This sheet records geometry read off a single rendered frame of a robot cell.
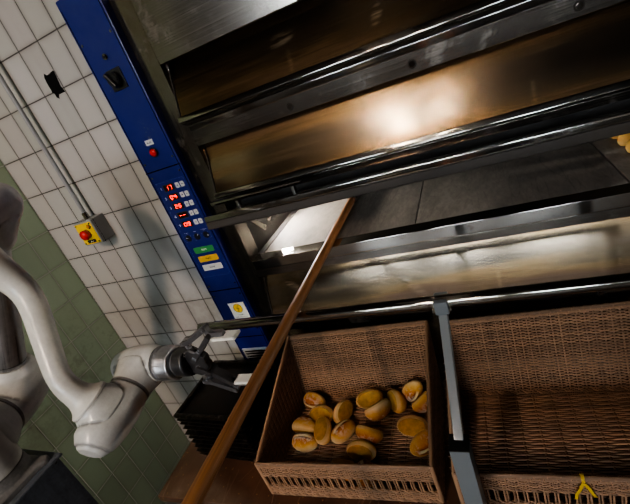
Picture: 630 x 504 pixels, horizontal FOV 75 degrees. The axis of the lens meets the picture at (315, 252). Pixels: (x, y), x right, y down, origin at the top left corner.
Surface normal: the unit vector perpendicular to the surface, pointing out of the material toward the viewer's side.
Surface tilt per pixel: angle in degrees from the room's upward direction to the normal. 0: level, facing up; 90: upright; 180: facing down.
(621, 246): 70
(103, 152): 90
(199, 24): 90
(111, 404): 60
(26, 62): 90
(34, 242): 90
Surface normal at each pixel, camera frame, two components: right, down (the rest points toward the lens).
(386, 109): -0.38, 0.17
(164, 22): -0.29, 0.49
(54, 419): 0.90, -0.16
